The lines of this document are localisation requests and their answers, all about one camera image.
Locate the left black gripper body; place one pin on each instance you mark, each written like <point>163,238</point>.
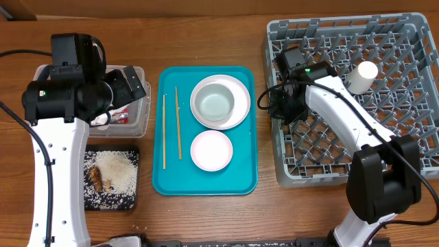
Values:
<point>121,94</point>

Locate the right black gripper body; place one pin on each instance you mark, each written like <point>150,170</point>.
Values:
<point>287,107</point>

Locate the red snack wrapper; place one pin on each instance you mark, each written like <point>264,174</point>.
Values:
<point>120,117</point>

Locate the white napkin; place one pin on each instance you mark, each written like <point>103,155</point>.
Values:
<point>103,119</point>

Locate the pale green bowl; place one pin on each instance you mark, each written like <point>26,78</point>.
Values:
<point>214,102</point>

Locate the white cup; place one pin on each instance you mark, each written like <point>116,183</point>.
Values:
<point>361,77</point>

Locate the white rice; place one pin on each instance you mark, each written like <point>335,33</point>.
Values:
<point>118,171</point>

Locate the small white dish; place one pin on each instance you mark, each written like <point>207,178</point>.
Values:
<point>211,151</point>

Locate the brown food scrap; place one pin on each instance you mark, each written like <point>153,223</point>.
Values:
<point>96,178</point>

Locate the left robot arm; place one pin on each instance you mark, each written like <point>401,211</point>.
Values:
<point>59,183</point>

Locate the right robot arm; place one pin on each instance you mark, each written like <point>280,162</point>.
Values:
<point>385,178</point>

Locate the clear plastic bin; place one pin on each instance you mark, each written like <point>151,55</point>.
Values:
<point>77,99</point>

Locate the large white plate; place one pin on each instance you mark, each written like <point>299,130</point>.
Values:
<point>241,107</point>

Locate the black plastic tray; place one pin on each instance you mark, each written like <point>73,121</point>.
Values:
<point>113,202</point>

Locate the teal plastic tray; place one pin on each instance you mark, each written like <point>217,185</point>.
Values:
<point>183,177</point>

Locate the grey dish rack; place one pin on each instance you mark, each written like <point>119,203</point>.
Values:
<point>404,96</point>

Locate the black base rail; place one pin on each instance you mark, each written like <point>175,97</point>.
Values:
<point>143,241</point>

